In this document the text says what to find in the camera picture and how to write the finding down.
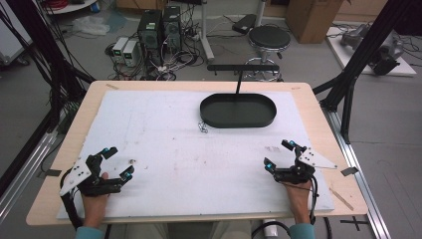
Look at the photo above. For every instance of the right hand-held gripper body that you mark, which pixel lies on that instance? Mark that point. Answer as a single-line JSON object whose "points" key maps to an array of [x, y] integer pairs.
{"points": [[303, 169]]}

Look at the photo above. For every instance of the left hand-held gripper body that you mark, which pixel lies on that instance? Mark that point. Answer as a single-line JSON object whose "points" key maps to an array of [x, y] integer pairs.
{"points": [[94, 184]]}

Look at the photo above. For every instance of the black jewellery stand with tray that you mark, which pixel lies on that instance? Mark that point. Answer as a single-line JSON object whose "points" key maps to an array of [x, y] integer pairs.
{"points": [[238, 110]]}

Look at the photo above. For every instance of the person's left hand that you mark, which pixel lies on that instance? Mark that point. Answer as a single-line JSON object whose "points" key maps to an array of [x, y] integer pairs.
{"points": [[94, 207]]}

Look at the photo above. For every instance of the person's right hand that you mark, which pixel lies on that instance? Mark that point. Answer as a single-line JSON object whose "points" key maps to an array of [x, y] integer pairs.
{"points": [[298, 202]]}

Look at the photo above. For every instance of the black tape piece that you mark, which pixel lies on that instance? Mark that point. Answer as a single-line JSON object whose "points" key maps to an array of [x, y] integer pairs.
{"points": [[349, 171], [53, 172]]}

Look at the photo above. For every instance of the thin wooden stick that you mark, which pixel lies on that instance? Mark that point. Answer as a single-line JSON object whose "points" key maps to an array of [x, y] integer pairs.
{"points": [[341, 199]]}

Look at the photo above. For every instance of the white foam mat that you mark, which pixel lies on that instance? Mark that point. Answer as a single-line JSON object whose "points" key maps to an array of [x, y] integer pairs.
{"points": [[185, 172]]}

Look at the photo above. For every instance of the white cylinder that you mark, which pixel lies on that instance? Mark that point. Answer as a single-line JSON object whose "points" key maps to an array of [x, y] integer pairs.
{"points": [[270, 229]]}

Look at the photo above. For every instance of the black tape cross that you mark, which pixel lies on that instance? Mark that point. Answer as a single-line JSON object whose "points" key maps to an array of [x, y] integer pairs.
{"points": [[355, 221]]}

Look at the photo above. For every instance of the white power supply unit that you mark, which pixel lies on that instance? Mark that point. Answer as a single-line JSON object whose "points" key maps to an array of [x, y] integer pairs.
{"points": [[130, 53], [119, 48]]}

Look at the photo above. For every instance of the black round stool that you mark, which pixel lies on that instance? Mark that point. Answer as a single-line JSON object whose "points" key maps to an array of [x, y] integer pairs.
{"points": [[269, 38]]}

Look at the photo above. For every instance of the large black computer tower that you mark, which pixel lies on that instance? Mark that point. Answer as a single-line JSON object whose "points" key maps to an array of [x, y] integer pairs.
{"points": [[150, 35]]}

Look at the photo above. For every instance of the black robot device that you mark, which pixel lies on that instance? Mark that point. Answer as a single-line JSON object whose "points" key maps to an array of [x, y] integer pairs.
{"points": [[384, 63]]}

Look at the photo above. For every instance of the grey robot device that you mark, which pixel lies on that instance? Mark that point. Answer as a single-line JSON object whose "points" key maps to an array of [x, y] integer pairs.
{"points": [[353, 36]]}

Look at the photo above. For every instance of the cardboard box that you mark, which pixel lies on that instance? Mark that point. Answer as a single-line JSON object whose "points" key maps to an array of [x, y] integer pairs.
{"points": [[312, 20]]}

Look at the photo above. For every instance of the flat black box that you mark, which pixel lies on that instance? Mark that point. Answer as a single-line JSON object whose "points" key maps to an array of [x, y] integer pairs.
{"points": [[244, 24]]}

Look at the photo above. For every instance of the clear plastic bag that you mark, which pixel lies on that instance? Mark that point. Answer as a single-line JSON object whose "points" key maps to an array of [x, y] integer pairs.
{"points": [[90, 25]]}

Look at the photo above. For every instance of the white table leg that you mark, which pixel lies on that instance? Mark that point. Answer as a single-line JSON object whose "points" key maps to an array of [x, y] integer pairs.
{"points": [[205, 33]]}

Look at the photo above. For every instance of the slim black computer tower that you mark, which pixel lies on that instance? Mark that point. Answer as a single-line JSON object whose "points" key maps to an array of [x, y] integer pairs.
{"points": [[172, 28]]}

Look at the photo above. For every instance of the white board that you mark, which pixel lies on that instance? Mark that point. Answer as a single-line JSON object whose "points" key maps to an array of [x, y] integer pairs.
{"points": [[406, 68]]}

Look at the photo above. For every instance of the aluminium rail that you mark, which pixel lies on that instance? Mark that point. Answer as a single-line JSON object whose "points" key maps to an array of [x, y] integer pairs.
{"points": [[26, 166], [360, 186]]}

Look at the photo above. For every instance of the black metal frame post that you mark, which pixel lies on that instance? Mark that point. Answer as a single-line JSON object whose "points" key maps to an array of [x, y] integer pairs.
{"points": [[49, 59], [361, 56]]}

